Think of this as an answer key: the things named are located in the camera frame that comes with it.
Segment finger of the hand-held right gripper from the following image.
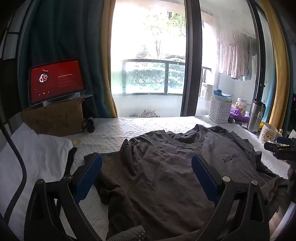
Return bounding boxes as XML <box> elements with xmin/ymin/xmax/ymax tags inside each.
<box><xmin>276</xmin><ymin>136</ymin><xmax>296</xmax><ymax>146</ymax></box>
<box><xmin>264</xmin><ymin>141</ymin><xmax>296</xmax><ymax>161</ymax></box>

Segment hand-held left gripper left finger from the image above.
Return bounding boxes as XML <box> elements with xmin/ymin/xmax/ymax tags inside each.
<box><xmin>24</xmin><ymin>153</ymin><xmax>103</xmax><ymax>241</ymax></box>

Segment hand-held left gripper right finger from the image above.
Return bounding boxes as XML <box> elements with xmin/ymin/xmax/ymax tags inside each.
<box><xmin>191</xmin><ymin>153</ymin><xmax>270</xmax><ymax>241</ymax></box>

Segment dark grey t-shirt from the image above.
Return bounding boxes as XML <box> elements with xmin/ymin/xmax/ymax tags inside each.
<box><xmin>84</xmin><ymin>124</ymin><xmax>296</xmax><ymax>241</ymax></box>

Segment white mug with bear print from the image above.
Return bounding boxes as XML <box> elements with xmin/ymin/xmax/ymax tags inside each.
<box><xmin>258</xmin><ymin>123</ymin><xmax>283</xmax><ymax>143</ymax></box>

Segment stainless steel thermos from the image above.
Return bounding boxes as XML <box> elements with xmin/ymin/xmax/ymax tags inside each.
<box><xmin>247</xmin><ymin>98</ymin><xmax>266</xmax><ymax>133</ymax></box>

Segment purple plastic object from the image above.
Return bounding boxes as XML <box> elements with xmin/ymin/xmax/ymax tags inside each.
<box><xmin>230</xmin><ymin>108</ymin><xmax>251</xmax><ymax>123</ymax></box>

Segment white folded cloth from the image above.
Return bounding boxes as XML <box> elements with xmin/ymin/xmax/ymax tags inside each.
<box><xmin>0</xmin><ymin>122</ymin><xmax>74</xmax><ymax>241</ymax></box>

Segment clear jar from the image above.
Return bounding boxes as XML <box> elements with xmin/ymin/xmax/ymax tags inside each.
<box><xmin>235</xmin><ymin>98</ymin><xmax>248</xmax><ymax>114</ymax></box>

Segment white lattice basket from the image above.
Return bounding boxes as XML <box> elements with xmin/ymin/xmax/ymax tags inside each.
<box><xmin>208</xmin><ymin>96</ymin><xmax>233</xmax><ymax>123</ymax></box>

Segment cardboard box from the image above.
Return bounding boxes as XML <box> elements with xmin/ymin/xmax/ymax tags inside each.
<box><xmin>21</xmin><ymin>98</ymin><xmax>85</xmax><ymax>137</ymax></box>

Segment yellow curtain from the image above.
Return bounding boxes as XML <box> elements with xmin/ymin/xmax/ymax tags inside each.
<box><xmin>100</xmin><ymin>0</ymin><xmax>119</xmax><ymax>118</ymax></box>
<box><xmin>260</xmin><ymin>0</ymin><xmax>291</xmax><ymax>131</ymax></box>

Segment blue item on basket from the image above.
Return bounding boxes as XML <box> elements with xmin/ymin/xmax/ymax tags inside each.
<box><xmin>213</xmin><ymin>88</ymin><xmax>234</xmax><ymax>101</ymax></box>

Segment white tablet stand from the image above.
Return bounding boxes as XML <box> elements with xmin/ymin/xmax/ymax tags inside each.
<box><xmin>43</xmin><ymin>91</ymin><xmax>93</xmax><ymax>108</ymax></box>

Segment small dried plant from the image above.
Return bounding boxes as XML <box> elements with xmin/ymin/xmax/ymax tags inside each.
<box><xmin>141</xmin><ymin>109</ymin><xmax>160</xmax><ymax>118</ymax></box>

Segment hanging laundry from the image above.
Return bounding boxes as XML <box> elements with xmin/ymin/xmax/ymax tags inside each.
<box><xmin>216</xmin><ymin>30</ymin><xmax>260</xmax><ymax>81</ymax></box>

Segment red-screen tablet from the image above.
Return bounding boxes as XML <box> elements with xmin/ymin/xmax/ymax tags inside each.
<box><xmin>28</xmin><ymin>59</ymin><xmax>87</xmax><ymax>106</ymax></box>

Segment balcony railing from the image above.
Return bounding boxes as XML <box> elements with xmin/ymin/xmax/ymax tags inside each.
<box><xmin>121</xmin><ymin>59</ymin><xmax>187</xmax><ymax>95</ymax></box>

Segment teal curtain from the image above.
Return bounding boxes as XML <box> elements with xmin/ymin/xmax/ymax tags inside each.
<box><xmin>18</xmin><ymin>0</ymin><xmax>112</xmax><ymax>118</ymax></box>

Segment black strap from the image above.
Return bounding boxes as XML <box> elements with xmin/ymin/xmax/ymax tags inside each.
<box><xmin>63</xmin><ymin>147</ymin><xmax>78</xmax><ymax>179</ymax></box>

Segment dark window frame post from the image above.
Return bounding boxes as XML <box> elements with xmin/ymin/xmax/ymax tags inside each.
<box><xmin>184</xmin><ymin>0</ymin><xmax>203</xmax><ymax>117</ymax></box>

